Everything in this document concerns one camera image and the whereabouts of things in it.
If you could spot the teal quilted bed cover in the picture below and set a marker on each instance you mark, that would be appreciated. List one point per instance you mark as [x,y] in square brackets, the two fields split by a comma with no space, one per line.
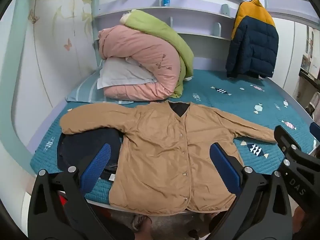
[258,101]

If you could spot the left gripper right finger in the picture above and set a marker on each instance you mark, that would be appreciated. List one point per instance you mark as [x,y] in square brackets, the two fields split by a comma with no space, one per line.
[261,209]

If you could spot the white pillow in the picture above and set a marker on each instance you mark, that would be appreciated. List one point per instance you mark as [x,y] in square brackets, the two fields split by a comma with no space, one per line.
[123,71]

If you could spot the lavender headboard shelf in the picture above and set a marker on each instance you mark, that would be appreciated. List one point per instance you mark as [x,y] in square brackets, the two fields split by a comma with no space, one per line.
[205,26]

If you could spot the green folded blanket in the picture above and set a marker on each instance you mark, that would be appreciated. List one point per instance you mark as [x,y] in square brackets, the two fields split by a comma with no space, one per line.
[146,23]

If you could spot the striped light blue pillow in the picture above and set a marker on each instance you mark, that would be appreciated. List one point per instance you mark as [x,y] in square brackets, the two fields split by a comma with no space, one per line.
[87,92]

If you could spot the tan snap-button jacket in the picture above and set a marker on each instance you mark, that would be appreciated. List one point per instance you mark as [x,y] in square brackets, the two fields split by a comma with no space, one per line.
[164,165]

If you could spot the small blue box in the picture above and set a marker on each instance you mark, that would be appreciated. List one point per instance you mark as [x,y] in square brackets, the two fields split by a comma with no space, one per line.
[165,3]

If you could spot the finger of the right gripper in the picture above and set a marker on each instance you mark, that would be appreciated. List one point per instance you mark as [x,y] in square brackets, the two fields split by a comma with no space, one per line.
[315,130]
[292,149]

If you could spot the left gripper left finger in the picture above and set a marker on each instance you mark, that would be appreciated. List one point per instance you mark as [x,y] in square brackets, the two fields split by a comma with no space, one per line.
[58,208]

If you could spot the pink folded quilt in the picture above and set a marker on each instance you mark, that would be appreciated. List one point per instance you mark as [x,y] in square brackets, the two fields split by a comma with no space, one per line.
[153,53]

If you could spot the dark navy folded garment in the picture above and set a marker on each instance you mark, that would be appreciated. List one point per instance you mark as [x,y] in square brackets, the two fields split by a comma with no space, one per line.
[72,149]

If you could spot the navy and yellow puffer jacket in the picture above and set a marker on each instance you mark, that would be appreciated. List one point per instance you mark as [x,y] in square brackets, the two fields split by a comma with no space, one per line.
[254,42]

